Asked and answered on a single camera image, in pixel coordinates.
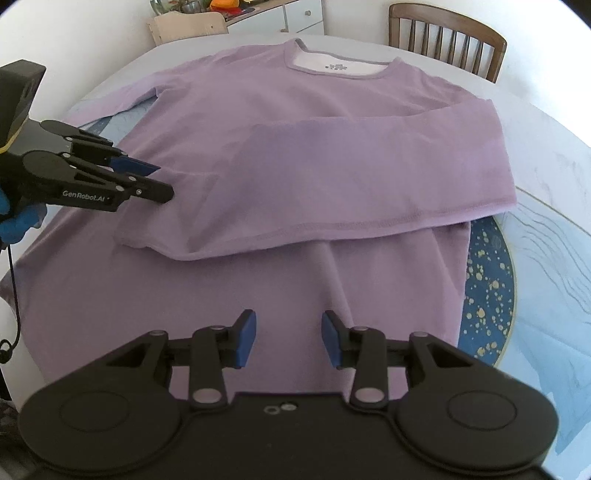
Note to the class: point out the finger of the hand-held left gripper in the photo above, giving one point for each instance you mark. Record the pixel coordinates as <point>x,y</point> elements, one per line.
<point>136,167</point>
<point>152,191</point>

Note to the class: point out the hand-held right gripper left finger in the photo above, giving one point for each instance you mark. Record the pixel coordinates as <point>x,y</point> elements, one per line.
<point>244,341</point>

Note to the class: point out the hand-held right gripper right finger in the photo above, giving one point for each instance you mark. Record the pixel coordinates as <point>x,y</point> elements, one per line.
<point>331,339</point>

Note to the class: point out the purple long-sleeved shirt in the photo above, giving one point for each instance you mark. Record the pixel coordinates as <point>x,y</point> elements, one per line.
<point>277,161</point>

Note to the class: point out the person's left hand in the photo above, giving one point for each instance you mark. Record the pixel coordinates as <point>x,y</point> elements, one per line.
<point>21,219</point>

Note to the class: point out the light wooden board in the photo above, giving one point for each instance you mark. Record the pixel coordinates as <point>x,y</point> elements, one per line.
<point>184,27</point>

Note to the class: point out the orange fruit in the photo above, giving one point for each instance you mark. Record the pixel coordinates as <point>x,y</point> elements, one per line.
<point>221,3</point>

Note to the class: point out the white sideboard with drawers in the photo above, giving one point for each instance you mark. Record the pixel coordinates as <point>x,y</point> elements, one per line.
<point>300,16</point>

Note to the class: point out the wooden chair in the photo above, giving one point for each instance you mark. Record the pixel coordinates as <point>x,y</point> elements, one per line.
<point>443,18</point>

